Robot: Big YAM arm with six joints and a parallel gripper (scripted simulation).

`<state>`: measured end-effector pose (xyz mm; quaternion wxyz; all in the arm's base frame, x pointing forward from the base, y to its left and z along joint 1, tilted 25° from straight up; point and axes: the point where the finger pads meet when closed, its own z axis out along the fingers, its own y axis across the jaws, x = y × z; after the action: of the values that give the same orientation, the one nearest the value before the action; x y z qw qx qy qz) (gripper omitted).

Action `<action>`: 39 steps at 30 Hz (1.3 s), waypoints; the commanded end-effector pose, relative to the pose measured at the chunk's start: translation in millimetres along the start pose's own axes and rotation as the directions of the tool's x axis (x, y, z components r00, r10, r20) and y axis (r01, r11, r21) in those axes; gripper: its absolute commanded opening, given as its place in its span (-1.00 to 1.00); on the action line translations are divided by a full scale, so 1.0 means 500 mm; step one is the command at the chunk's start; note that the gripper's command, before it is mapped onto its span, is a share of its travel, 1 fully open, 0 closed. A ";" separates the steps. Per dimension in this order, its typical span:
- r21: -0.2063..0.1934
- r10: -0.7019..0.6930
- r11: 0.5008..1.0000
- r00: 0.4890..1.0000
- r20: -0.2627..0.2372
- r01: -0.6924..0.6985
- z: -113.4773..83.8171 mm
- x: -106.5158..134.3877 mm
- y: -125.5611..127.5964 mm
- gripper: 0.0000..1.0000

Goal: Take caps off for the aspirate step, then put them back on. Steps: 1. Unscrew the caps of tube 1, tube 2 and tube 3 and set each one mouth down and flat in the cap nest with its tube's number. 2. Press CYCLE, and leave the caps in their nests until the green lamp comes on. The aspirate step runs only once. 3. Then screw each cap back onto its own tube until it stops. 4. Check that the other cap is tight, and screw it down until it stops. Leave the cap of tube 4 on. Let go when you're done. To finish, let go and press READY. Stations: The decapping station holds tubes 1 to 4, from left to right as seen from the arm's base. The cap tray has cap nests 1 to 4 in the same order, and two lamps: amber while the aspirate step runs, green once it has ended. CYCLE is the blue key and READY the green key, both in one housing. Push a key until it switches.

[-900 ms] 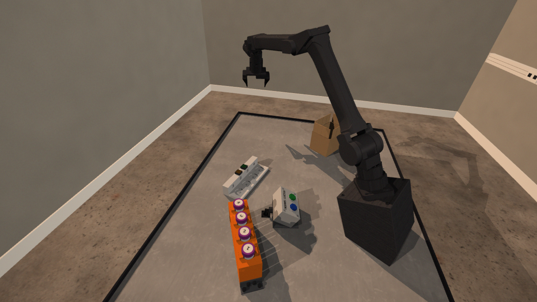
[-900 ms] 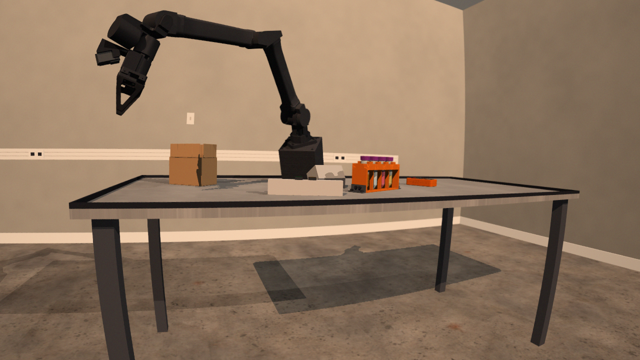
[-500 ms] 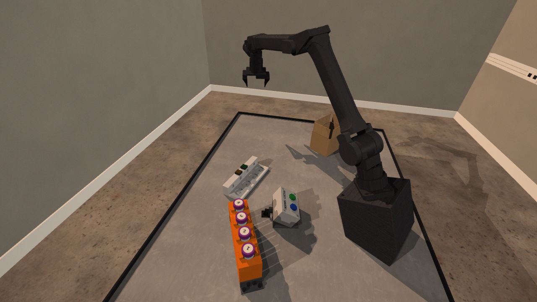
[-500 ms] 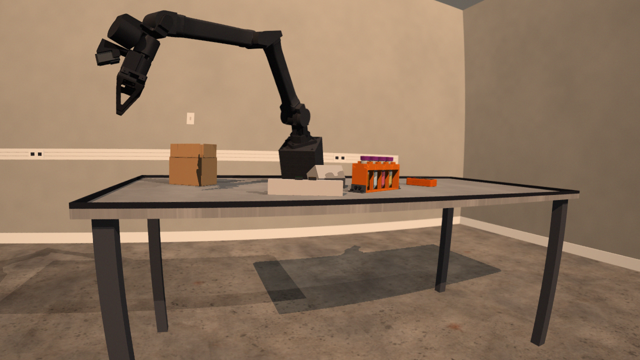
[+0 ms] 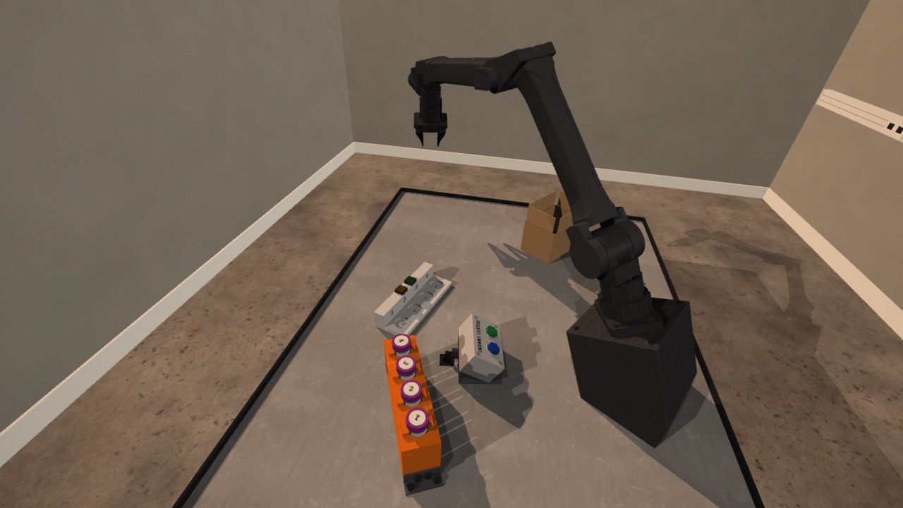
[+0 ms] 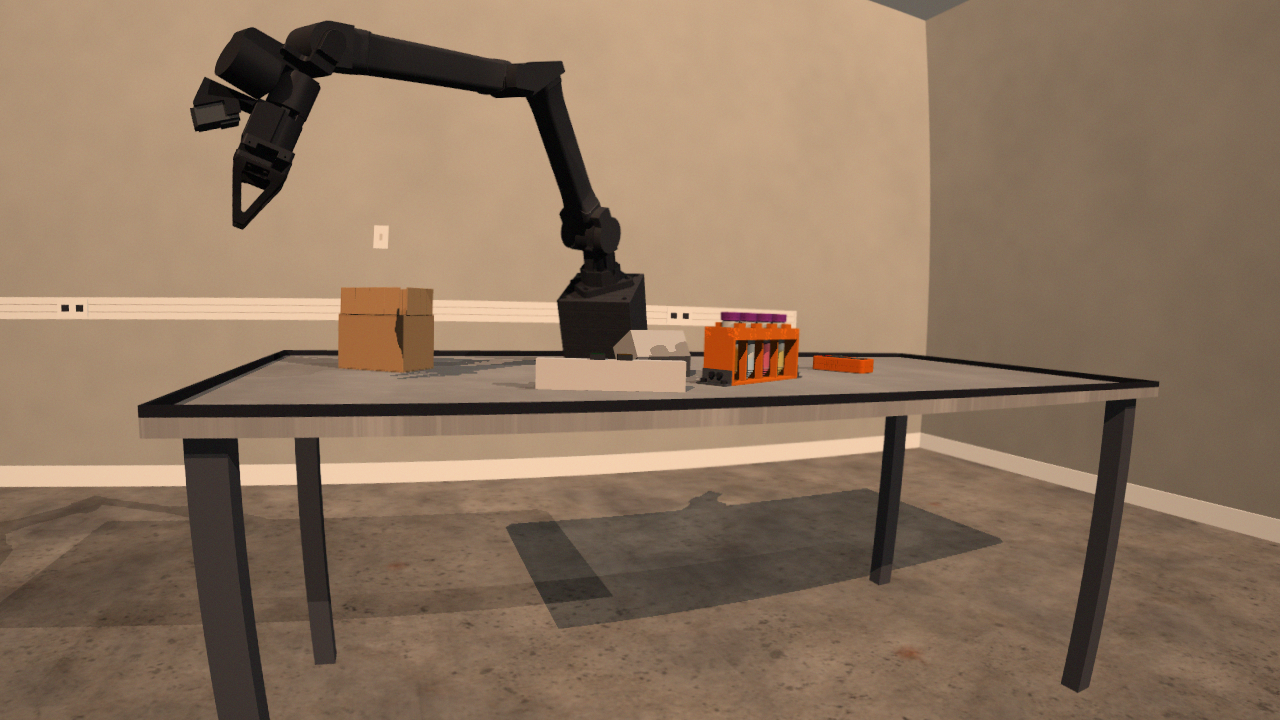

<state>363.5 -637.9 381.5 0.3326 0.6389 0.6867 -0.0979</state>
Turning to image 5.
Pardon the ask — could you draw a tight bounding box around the brown cardboard box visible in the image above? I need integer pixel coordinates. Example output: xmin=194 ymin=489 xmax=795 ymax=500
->
xmin=521 ymin=191 xmax=574 ymax=264

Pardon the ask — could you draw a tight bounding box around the black table edge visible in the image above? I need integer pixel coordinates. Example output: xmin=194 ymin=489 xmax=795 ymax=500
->
xmin=172 ymin=187 xmax=765 ymax=508

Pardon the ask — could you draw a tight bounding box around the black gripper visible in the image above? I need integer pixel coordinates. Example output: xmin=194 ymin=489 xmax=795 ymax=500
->
xmin=414 ymin=104 xmax=447 ymax=146

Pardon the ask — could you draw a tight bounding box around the beige key housing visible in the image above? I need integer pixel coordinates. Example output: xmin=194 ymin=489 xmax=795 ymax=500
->
xmin=440 ymin=313 xmax=504 ymax=385

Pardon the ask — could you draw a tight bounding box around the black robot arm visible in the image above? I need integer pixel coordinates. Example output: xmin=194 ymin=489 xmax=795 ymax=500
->
xmin=408 ymin=42 xmax=663 ymax=337

